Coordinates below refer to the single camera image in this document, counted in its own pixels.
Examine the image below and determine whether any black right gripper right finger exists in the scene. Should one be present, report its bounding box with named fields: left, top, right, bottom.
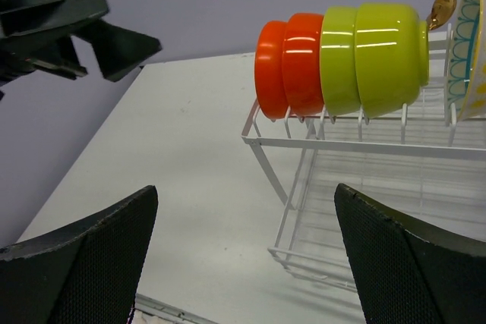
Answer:
left=334, top=183, right=485, bottom=323

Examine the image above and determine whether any green bowl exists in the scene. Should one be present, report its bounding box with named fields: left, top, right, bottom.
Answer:
left=320, top=6, right=361, bottom=116
left=355, top=3, right=429, bottom=118

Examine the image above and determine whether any white wire dish rack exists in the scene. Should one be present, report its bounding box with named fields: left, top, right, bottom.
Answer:
left=241, top=30, right=485, bottom=291

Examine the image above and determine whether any teal patterned white bowl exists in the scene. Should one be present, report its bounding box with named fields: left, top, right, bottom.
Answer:
left=444, top=0, right=484, bottom=115

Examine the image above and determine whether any orange bowl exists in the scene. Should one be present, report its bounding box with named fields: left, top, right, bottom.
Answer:
left=254, top=20, right=289, bottom=120
left=282, top=13, right=324, bottom=116

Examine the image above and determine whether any gold spoon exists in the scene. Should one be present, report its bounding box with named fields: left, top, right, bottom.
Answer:
left=426, top=0, right=457, bottom=31

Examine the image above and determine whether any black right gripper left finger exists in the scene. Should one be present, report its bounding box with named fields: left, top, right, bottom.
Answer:
left=1, top=186, right=158, bottom=323

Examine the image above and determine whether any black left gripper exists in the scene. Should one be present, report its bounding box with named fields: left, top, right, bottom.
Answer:
left=1, top=0, right=163, bottom=86

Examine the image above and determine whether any yellow floral white bowl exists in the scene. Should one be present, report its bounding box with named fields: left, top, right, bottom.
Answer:
left=458, top=61, right=485, bottom=121

